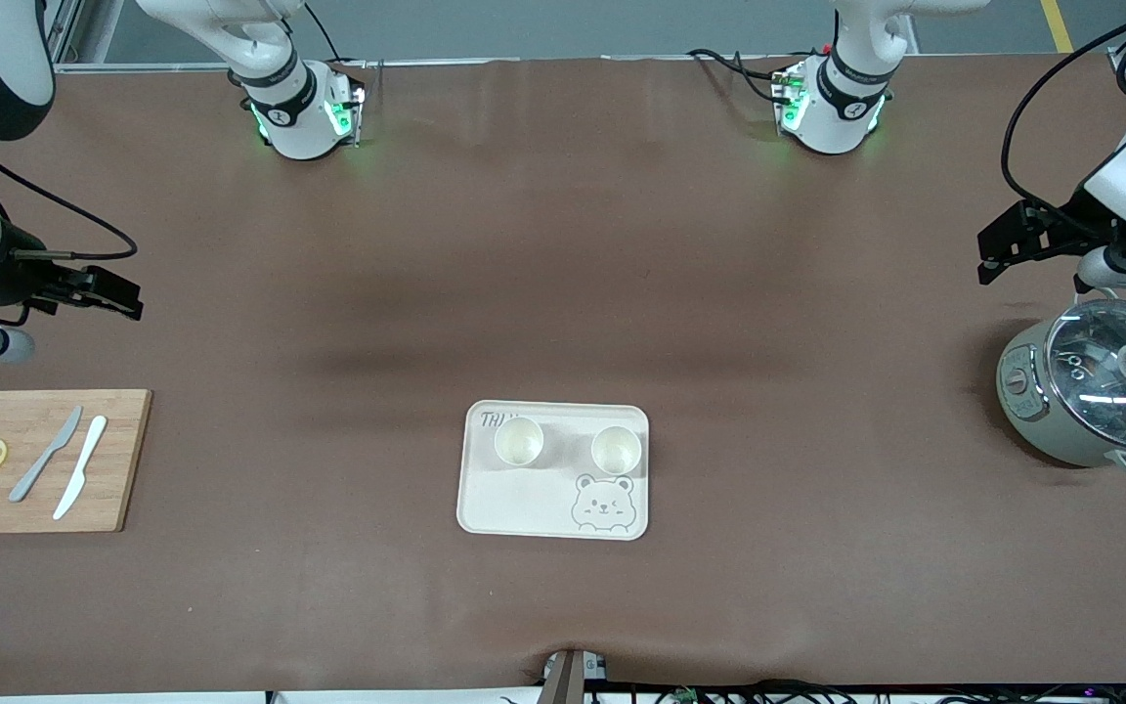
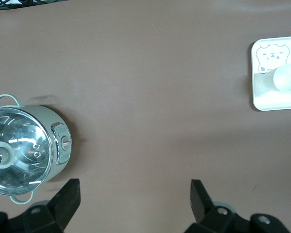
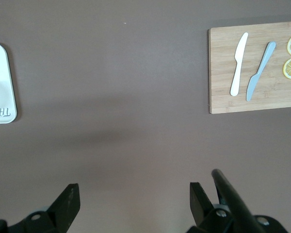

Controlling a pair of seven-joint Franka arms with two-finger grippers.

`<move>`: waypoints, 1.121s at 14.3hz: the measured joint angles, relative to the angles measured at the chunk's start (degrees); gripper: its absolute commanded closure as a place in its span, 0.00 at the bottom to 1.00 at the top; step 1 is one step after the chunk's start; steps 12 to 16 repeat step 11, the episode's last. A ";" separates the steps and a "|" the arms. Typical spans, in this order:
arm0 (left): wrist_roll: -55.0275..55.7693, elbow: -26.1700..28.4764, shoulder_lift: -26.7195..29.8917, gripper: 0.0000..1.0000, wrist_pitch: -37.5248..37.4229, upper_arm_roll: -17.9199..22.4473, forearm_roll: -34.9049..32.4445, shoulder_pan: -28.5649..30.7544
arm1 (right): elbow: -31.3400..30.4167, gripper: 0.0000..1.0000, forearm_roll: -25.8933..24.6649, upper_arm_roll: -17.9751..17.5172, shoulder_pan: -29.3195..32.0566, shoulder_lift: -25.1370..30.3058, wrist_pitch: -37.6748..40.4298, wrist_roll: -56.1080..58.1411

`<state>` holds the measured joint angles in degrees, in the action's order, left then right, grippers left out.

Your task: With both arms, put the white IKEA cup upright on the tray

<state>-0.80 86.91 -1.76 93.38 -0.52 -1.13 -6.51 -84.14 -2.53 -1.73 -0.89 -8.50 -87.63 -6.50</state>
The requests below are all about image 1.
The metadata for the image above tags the white IKEA cup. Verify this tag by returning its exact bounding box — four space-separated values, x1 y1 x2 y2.
590 423 644 478
493 416 545 467

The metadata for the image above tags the cream bear print tray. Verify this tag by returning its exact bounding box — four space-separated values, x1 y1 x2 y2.
455 400 651 542

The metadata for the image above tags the glass pot lid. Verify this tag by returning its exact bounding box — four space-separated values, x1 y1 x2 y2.
1045 298 1126 454

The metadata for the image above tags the wooden cutting board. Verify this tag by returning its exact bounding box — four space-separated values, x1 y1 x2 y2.
0 389 153 535

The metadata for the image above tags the white plastic knife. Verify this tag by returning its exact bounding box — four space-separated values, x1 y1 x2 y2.
53 416 108 521

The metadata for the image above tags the grey plastic knife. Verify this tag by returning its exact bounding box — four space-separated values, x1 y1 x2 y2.
9 406 84 504

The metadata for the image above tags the brown table mat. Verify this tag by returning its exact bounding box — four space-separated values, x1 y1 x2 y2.
0 54 1126 698

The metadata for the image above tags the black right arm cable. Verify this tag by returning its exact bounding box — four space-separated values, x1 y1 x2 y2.
0 140 140 263

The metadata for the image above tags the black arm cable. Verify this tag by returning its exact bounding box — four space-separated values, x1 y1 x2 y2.
0 140 140 263
1001 0 1126 214

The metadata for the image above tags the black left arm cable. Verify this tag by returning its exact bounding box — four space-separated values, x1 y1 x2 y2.
1001 0 1126 214

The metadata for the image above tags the black base cable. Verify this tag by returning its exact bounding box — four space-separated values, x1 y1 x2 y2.
686 46 791 105

